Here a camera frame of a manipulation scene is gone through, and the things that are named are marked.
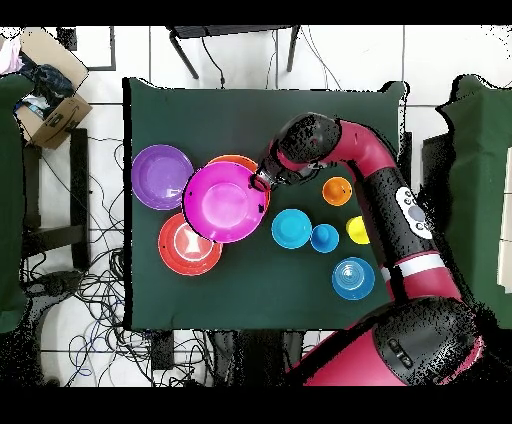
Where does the large pink bowl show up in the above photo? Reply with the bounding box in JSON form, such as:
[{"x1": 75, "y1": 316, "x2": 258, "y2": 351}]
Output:
[{"x1": 182, "y1": 160, "x2": 270, "y2": 244}]

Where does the large orange bowl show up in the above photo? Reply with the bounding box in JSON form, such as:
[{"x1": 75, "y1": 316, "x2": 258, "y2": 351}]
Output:
[{"x1": 205, "y1": 154, "x2": 272, "y2": 209}]

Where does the light blue ribbed bowl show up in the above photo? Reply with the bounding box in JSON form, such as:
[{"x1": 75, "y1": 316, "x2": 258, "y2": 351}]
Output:
[{"x1": 270, "y1": 208, "x2": 313, "y2": 250}]

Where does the orange cup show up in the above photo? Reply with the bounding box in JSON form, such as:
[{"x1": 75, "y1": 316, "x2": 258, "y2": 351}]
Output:
[{"x1": 321, "y1": 176, "x2": 354, "y2": 208}]

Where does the light blue cup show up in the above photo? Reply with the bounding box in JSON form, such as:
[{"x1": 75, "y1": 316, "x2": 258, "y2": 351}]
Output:
[{"x1": 310, "y1": 223, "x2": 340, "y2": 254}]

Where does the dark green tablecloth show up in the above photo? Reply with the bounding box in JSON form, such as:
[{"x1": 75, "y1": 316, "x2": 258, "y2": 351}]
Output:
[{"x1": 122, "y1": 76, "x2": 409, "y2": 332}]

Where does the purple bowl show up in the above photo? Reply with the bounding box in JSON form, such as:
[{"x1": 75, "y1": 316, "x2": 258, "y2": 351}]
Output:
[{"x1": 130, "y1": 144, "x2": 196, "y2": 212}]

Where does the yellow cup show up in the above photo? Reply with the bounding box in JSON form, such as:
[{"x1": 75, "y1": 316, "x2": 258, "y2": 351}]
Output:
[{"x1": 345, "y1": 215, "x2": 371, "y2": 246}]

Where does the red bowl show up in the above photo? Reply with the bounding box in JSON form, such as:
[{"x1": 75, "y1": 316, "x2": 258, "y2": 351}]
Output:
[{"x1": 157, "y1": 211, "x2": 224, "y2": 277}]

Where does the light blue shallow bowl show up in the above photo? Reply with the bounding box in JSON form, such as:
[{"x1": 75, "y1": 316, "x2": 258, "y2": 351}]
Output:
[{"x1": 331, "y1": 256, "x2": 376, "y2": 302}]

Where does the black metal stand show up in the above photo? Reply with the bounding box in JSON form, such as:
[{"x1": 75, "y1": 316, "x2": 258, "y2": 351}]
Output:
[{"x1": 165, "y1": 24, "x2": 302, "y2": 80}]

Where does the black power strip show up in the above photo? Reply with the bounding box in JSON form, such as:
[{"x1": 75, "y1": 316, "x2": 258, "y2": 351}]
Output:
[{"x1": 150, "y1": 330, "x2": 176, "y2": 371}]

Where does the cardboard box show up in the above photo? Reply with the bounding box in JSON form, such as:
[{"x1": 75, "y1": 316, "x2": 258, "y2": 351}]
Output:
[{"x1": 11, "y1": 26, "x2": 94, "y2": 151}]

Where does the green covered side table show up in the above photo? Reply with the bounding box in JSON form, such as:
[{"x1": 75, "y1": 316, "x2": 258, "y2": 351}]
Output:
[
  {"x1": 437, "y1": 74, "x2": 512, "y2": 329},
  {"x1": 0, "y1": 73, "x2": 35, "y2": 335}
]

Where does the black floor equipment with knob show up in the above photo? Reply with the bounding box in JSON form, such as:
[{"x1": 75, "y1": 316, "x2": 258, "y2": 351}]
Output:
[{"x1": 23, "y1": 269, "x2": 85, "y2": 307}]

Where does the dark blue clothes bundle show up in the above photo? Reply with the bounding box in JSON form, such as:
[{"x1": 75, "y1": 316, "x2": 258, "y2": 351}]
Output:
[{"x1": 17, "y1": 51, "x2": 77, "y2": 117}]

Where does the pale pink cloth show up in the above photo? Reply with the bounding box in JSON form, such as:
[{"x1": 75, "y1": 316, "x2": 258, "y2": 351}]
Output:
[{"x1": 0, "y1": 35, "x2": 24, "y2": 76}]

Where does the tangle of floor cables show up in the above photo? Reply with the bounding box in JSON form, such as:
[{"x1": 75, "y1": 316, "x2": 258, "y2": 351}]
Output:
[{"x1": 19, "y1": 135, "x2": 225, "y2": 387}]

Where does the black metal frame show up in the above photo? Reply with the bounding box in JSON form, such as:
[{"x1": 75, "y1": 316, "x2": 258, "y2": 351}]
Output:
[{"x1": 17, "y1": 127, "x2": 91, "y2": 271}]

